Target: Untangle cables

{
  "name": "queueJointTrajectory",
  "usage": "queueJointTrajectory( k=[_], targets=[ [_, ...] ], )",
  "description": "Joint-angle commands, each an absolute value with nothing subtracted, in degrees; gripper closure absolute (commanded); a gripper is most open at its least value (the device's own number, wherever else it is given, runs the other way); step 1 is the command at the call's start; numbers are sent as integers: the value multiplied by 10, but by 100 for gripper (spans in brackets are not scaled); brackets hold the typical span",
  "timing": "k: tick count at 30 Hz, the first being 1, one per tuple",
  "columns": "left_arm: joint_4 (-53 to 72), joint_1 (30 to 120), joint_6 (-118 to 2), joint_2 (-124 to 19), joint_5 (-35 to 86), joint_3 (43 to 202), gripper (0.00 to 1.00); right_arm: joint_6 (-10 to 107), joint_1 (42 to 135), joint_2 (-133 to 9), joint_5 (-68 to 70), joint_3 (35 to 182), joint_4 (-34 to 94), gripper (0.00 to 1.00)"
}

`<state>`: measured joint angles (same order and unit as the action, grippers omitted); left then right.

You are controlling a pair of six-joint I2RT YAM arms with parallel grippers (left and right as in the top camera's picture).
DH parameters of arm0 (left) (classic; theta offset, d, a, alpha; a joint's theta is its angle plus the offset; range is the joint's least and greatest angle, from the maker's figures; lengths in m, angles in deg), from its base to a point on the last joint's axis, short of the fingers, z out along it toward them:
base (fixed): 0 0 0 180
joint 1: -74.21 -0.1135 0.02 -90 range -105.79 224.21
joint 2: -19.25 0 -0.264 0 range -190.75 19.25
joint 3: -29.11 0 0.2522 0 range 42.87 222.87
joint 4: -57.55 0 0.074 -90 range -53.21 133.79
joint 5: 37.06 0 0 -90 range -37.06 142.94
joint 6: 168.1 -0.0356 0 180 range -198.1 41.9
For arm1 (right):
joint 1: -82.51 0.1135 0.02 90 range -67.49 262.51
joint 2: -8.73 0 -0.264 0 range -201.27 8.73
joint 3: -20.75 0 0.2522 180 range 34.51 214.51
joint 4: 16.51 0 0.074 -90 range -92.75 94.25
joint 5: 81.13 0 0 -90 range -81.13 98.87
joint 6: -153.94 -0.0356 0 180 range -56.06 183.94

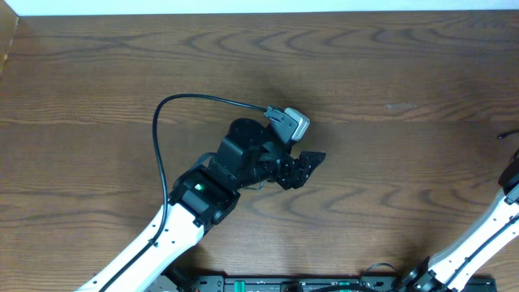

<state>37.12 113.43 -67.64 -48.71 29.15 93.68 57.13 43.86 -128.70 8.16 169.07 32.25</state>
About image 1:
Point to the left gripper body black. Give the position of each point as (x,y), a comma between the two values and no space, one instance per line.
(275,166)

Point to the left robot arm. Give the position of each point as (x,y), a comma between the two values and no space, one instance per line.
(202,198)

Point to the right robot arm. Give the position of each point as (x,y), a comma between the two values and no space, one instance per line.
(451,269)

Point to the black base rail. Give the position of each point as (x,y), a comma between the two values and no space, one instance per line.
(219,283)

